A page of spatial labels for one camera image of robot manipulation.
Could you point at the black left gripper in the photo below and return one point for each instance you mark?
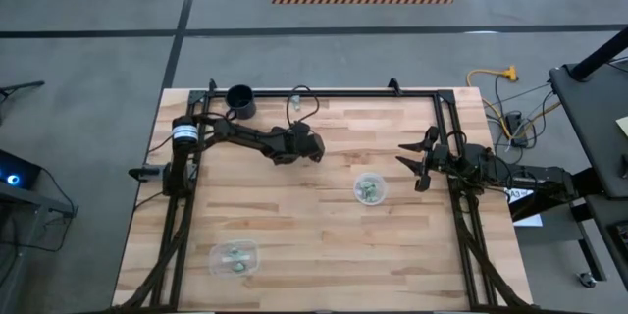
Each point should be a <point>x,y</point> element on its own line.
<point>306,147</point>

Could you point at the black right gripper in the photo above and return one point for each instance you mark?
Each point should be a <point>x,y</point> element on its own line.
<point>436,159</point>

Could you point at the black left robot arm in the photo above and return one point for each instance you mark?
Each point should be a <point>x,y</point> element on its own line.
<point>245,136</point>

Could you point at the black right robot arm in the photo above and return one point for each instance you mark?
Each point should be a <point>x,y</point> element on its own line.
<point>539,176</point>

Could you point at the round clear plastic bowl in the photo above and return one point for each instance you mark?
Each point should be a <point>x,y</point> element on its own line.
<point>358,180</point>

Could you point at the dark blue enamel mug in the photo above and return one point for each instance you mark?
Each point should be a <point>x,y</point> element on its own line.
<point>240,99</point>

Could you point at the black power strip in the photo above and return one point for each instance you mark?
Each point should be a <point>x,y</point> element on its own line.
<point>515,125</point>

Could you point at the white printed paper sheet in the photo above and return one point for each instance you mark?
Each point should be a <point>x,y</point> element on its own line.
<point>530,220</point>

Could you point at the rectangular clear plastic container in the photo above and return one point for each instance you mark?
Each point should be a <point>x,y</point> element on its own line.
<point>218,270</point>

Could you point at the black desk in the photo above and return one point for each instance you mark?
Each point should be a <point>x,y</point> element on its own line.
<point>593,122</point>

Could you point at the black wheeled stand base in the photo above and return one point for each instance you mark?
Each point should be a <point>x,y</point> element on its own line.
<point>591,250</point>

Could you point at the yellow sticky note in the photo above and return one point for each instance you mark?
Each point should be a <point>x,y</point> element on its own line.
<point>624,126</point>

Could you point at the black pole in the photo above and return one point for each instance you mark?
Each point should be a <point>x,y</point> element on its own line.
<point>601,54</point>

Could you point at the black device on desk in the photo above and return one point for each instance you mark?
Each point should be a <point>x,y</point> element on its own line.
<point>620,235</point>

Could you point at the grey metal stand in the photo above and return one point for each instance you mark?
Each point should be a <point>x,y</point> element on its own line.
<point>34,199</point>

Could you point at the black tripod leg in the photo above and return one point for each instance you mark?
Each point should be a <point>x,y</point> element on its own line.
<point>22,87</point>

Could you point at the black computer with blue light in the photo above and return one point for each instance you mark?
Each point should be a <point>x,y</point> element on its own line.
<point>15,169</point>

